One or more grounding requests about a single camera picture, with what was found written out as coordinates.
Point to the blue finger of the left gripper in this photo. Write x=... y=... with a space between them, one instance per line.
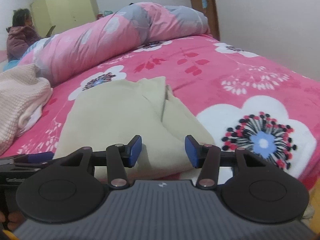
x=28 y=158

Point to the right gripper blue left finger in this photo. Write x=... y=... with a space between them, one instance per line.
x=120 y=156

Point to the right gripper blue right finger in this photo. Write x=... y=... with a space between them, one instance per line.
x=205 y=157

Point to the beige zip jacket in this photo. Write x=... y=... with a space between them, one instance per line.
x=114 y=112

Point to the person left hand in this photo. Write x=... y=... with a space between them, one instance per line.
x=11 y=221

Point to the beige white houndstooth blanket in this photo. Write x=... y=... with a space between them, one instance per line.
x=22 y=92

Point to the hot pink floral bedsheet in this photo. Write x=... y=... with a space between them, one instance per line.
x=242 y=99

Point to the pink floral rolled duvet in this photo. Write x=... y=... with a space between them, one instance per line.
x=76 y=50

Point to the pale yellow wardrobe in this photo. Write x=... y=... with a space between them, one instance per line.
x=58 y=16

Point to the brown wooden door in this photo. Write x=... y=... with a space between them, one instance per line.
x=208 y=7

